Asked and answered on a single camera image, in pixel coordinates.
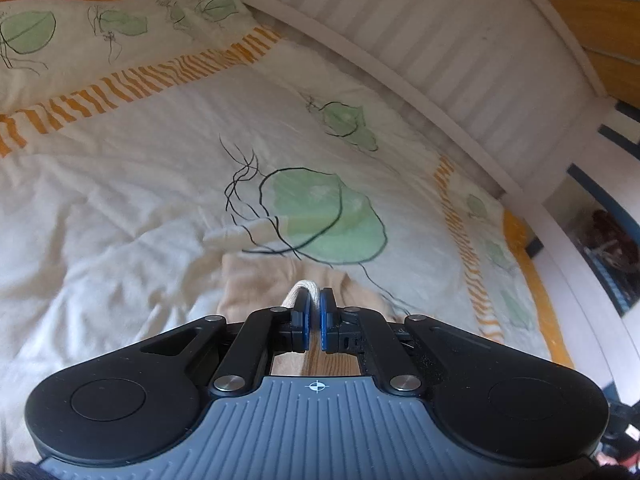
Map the brown fuzzy object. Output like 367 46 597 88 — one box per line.
580 210 638 273

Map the wooden board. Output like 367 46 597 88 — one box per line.
520 0 640 106

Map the white bed frame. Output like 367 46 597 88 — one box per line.
220 0 640 411

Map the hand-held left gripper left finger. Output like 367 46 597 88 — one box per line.
135 292 316 396

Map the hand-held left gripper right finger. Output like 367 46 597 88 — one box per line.
319 287 502 396

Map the cream butterfly print sweater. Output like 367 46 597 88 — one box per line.
220 252 401 378

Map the leaf print white blanket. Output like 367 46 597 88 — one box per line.
0 0 576 466

